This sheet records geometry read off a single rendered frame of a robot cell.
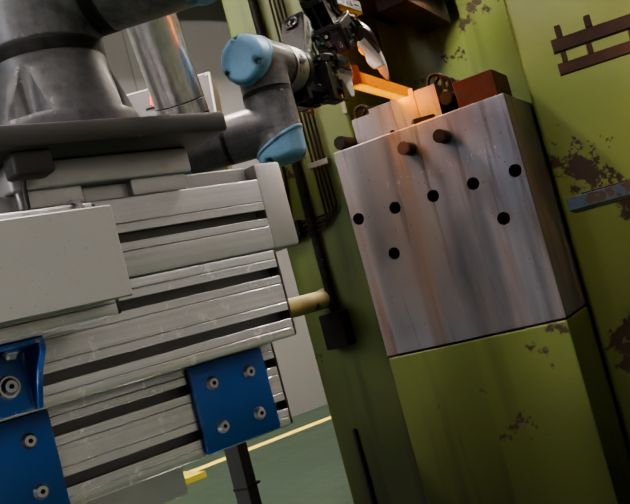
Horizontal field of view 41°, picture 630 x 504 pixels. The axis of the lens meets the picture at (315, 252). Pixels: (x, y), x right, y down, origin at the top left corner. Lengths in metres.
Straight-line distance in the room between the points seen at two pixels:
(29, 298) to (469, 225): 1.20
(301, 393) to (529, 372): 3.47
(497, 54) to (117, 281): 1.74
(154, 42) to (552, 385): 0.97
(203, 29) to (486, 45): 3.27
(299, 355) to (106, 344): 4.37
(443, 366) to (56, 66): 1.14
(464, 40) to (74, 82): 1.60
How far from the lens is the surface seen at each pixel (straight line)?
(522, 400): 1.71
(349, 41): 1.55
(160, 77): 1.25
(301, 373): 5.09
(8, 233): 0.60
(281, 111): 1.24
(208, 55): 5.28
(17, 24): 0.83
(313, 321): 2.07
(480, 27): 2.28
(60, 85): 0.80
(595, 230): 1.84
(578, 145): 1.84
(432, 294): 1.72
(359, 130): 1.84
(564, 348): 1.67
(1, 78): 0.83
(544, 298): 1.66
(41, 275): 0.61
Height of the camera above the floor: 0.62
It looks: 3 degrees up
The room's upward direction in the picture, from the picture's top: 15 degrees counter-clockwise
